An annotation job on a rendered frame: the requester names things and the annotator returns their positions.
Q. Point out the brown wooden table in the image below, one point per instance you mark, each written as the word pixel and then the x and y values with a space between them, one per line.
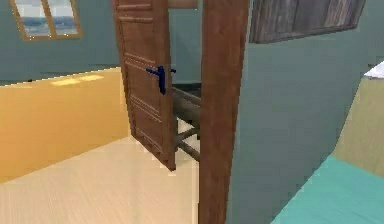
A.
pixel 187 110

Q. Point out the brown wooden room door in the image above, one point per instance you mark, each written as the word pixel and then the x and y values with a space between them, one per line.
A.
pixel 143 83

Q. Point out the grey wood framed picture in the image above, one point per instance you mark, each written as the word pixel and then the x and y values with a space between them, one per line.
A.
pixel 301 18

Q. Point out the teal and beige bed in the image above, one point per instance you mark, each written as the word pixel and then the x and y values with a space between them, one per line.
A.
pixel 343 193

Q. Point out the wooden framed window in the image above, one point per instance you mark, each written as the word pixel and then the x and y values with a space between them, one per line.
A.
pixel 46 18

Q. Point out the white pillow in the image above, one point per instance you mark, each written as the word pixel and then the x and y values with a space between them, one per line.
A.
pixel 376 71

